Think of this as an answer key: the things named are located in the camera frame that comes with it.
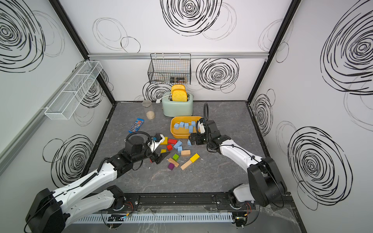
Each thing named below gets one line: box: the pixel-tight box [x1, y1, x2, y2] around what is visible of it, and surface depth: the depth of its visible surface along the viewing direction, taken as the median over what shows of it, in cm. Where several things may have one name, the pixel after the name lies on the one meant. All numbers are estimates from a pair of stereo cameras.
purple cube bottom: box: [167, 162, 175, 171], surface depth 87 cm
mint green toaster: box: [161, 92, 194, 117], surface depth 104 cm
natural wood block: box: [180, 149, 191, 157], surface depth 91 cm
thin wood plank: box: [168, 157, 180, 168], surface depth 88 cm
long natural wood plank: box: [180, 159, 193, 171], surface depth 88 cm
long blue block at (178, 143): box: [173, 140, 183, 150], surface depth 96 cm
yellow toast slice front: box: [171, 88, 188, 102], surface depth 100 cm
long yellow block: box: [189, 152, 201, 164], surface depth 91 cm
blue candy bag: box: [128, 117, 145, 134], surface depth 107 cm
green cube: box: [172, 153, 180, 162], surface depth 90 cm
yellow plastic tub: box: [170, 116, 203, 139], surface depth 104 cm
